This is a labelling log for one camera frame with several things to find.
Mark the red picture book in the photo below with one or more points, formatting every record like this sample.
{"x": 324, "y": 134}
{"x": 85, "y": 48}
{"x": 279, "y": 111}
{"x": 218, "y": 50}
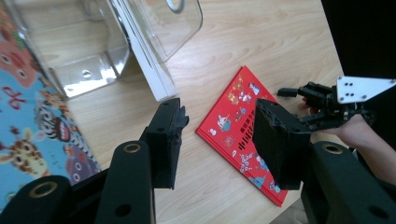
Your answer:
{"x": 230, "y": 124}

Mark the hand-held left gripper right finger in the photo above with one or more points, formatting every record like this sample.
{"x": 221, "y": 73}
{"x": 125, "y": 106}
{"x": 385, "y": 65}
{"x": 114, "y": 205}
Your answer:
{"x": 280, "y": 146}

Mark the white caterpillar book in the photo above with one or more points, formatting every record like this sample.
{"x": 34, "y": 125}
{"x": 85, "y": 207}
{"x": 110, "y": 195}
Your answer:
{"x": 152, "y": 71}

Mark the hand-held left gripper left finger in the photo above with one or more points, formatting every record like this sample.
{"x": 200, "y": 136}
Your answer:
{"x": 165, "y": 146}

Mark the light blue animals book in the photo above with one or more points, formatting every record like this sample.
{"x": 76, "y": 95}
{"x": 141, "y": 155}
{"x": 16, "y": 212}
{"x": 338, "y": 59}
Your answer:
{"x": 31, "y": 124}

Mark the clear acrylic book rack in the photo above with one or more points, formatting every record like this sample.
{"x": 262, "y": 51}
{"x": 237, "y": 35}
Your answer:
{"x": 77, "y": 46}

